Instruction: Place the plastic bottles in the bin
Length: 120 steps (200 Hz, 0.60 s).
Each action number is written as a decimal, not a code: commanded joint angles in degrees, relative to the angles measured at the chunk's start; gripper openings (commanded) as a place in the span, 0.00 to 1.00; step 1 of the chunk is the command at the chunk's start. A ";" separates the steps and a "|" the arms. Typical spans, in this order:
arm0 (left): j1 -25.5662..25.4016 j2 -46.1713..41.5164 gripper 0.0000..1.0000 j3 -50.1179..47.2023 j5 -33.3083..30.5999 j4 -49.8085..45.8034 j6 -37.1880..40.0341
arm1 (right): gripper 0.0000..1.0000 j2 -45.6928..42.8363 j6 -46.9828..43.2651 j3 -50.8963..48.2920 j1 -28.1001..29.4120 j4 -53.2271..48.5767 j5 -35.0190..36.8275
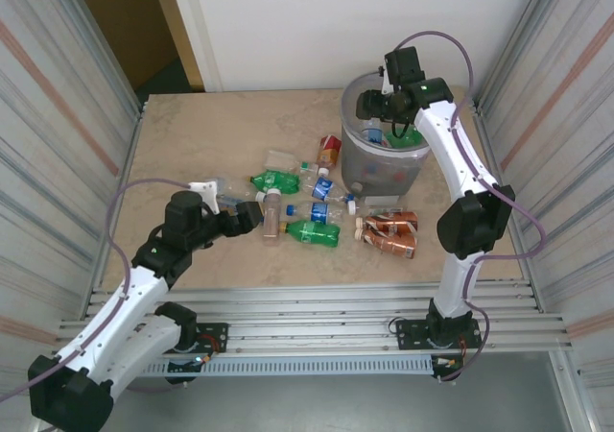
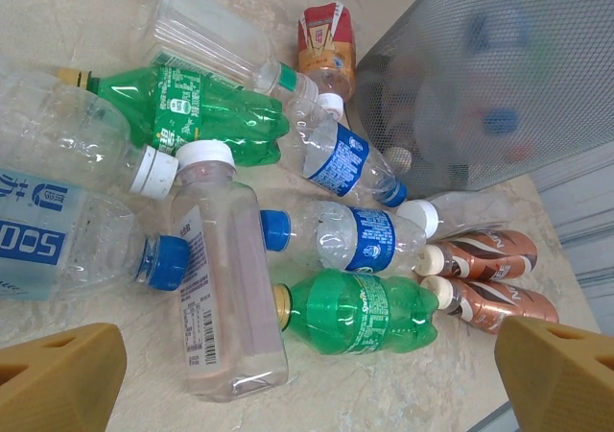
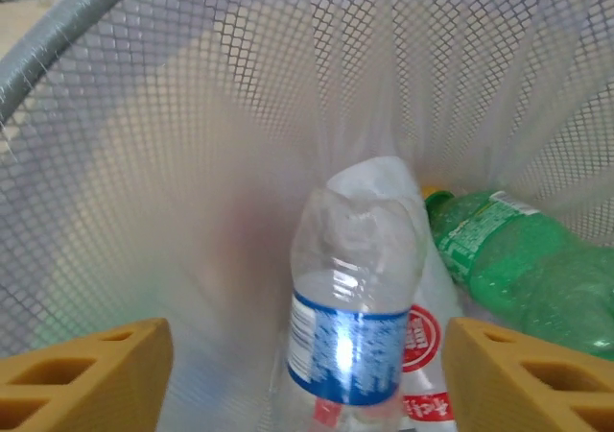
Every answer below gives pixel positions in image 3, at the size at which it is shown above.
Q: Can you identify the clear bottle red label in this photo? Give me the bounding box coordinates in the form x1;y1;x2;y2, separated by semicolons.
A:
329;156;460;432

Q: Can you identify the grey mesh waste bin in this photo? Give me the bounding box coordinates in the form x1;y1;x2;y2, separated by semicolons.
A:
0;0;614;432

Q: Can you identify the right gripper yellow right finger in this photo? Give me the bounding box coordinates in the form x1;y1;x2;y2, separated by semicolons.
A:
443;317;614;432

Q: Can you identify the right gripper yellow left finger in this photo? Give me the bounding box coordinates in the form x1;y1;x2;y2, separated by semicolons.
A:
0;317;174;432

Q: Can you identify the green plastic soda bottle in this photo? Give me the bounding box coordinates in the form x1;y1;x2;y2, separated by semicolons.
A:
421;186;614;361

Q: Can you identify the clear water bottle blue label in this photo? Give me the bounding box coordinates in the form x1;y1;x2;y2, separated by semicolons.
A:
286;181;431;432

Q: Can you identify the clear plastic bin liner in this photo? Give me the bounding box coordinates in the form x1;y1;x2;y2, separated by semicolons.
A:
0;0;614;432

